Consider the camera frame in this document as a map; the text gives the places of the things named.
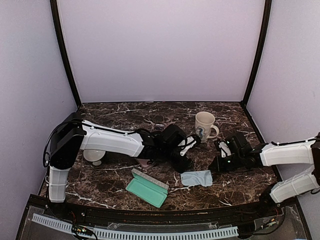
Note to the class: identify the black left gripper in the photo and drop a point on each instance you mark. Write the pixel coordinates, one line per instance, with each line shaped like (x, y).
(183, 166)

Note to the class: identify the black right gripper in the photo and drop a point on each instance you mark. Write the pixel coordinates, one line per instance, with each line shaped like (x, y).
(219, 166)

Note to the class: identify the light blue cloth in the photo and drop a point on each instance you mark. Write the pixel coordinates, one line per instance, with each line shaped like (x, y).
(197, 178)

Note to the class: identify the pink glasses case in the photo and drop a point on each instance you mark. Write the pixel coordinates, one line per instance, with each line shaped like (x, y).
(146, 163)

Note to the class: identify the grey glasses case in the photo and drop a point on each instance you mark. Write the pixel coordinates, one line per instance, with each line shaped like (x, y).
(148, 188)

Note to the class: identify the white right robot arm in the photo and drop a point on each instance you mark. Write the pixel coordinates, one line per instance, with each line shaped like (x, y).
(286, 153)

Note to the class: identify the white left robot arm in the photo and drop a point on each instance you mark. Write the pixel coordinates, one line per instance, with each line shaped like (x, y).
(75, 134)

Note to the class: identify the cream ceramic mug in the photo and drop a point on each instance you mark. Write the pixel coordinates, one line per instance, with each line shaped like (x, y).
(205, 127)

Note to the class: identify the white ceramic bowl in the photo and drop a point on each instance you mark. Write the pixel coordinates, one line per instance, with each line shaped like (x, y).
(94, 156)

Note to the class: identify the clear frame dark-lens sunglasses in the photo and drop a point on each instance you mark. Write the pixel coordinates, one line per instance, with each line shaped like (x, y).
(156, 127)

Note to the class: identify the black front rail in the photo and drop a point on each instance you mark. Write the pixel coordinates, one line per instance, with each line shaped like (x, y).
(225, 215)

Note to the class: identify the white slotted cable duct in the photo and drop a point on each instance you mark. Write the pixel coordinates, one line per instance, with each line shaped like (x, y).
(134, 232)

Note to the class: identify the black right corner post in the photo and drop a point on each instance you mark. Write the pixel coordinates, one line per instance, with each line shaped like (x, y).
(258, 52)

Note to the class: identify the black corner post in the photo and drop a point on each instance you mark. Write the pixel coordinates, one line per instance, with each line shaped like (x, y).
(63, 51)
(258, 52)

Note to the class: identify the black left corner post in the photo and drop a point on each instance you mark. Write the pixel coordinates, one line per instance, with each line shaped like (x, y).
(63, 51)

